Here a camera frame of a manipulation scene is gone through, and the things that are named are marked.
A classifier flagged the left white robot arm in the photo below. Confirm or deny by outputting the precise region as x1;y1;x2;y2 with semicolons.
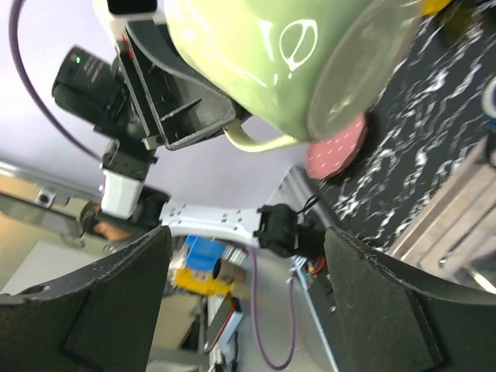
52;19;325;260

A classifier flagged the yellow mug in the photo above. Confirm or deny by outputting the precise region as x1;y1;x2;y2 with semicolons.
421;0;452;16

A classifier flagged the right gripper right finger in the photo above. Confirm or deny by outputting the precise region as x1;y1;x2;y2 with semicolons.
324;227;495;371

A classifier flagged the light green mug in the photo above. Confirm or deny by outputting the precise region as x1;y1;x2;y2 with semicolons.
164;0;422;143

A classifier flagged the pink dotted plate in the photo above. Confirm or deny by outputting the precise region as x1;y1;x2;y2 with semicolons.
305;113;368;180

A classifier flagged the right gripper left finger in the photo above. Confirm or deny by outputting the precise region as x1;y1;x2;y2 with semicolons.
1;226;172;371

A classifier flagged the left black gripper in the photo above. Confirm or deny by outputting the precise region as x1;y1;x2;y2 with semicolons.
52;19;236;150

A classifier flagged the silver metal tray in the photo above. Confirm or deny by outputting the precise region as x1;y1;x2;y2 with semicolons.
388;139;495;294

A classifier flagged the dark blue mug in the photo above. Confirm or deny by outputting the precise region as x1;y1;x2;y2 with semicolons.
481;77;496;130

